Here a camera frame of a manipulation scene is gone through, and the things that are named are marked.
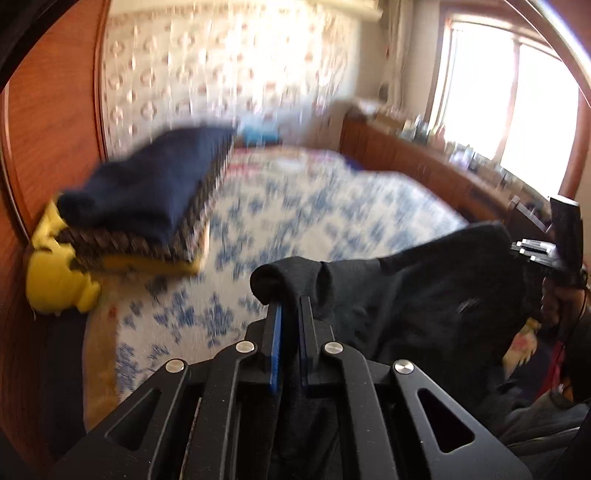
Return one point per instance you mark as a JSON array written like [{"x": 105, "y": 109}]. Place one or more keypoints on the black white patterned folded garment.
[{"x": 149, "y": 212}]

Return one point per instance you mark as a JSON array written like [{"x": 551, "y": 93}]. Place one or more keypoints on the navy folded garment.
[{"x": 152, "y": 190}]

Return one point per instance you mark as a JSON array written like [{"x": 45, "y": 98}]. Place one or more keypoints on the yellow folded garment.
[{"x": 59, "y": 268}]

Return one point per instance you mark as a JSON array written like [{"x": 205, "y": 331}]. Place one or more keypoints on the grey sleeve forearm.
[{"x": 539, "y": 434}]

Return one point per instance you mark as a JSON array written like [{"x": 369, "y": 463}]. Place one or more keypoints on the light blue box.
[{"x": 259, "y": 135}]

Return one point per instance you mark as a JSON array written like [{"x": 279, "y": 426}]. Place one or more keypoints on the clutter items on cabinet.
[{"x": 391, "y": 120}]

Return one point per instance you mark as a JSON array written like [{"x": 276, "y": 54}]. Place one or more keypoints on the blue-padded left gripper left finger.
[{"x": 270, "y": 345}]

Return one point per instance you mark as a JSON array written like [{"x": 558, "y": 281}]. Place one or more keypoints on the white circle-patterned curtain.
[{"x": 266, "y": 66}]

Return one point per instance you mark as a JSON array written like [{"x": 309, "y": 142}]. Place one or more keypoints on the person's right hand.
[{"x": 565, "y": 307}]

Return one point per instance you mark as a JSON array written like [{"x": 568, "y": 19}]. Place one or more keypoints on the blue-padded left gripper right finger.
[{"x": 313, "y": 336}]

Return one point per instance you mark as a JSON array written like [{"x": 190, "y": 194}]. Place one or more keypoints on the wooden sideboard cabinet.
[{"x": 463, "y": 190}]

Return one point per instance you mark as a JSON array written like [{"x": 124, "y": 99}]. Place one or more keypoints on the black printed t-shirt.
[{"x": 419, "y": 341}]

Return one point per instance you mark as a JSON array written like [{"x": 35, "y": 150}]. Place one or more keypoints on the blue floral bedspread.
[{"x": 273, "y": 204}]

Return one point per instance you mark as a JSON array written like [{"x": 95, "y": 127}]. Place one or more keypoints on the wood-framed window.
[{"x": 501, "y": 91}]

